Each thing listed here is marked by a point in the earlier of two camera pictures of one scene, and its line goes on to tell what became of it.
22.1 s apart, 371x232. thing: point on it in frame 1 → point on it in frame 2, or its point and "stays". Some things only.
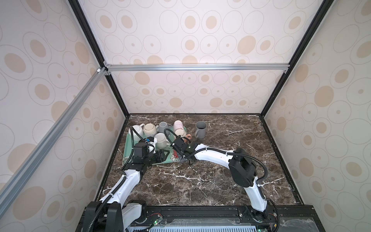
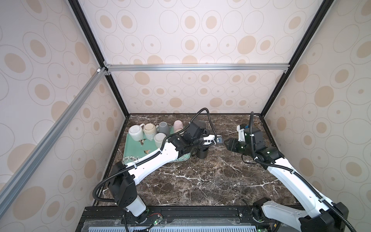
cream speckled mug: [149, 129] stays
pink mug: [178, 124] stays
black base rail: [212, 218] stays
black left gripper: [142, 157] → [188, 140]
